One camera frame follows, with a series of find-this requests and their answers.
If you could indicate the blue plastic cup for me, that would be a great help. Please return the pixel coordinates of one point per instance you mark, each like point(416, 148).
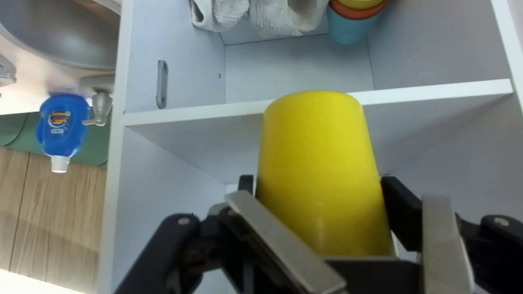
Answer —
point(349, 30)

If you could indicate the white crumpled cloth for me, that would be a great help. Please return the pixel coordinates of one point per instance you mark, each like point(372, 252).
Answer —
point(256, 17)

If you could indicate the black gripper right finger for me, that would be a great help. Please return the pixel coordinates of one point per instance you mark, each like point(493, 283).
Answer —
point(444, 246)

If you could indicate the white toy kitchen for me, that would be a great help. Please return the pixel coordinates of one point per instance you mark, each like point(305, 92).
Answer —
point(435, 60)

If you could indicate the grey toy faucet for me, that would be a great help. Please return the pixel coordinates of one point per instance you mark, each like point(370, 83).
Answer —
point(100, 107)

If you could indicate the yellow plastic cup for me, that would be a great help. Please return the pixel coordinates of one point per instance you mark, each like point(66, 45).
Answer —
point(321, 174)

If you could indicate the blue soap pouch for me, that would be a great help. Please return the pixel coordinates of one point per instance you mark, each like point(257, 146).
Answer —
point(61, 125)

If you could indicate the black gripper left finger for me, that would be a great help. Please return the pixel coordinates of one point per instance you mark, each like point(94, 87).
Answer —
point(283, 246)

